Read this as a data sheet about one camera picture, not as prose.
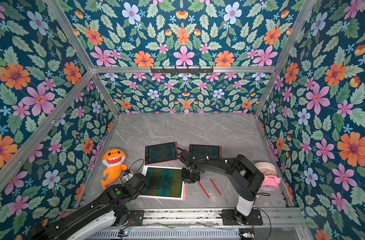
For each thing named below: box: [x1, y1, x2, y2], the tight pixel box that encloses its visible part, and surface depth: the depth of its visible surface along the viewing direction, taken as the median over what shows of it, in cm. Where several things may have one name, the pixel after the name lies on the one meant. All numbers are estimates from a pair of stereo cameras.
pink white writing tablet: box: [139, 165, 188, 201], surface depth 86 cm
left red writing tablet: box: [145, 141, 179, 165], surface depth 99 cm
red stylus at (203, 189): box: [197, 181, 211, 200], surface depth 85 cm
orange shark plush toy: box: [101, 148, 128, 190], surface depth 88 cm
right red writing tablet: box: [189, 144, 223, 158], surface depth 101 cm
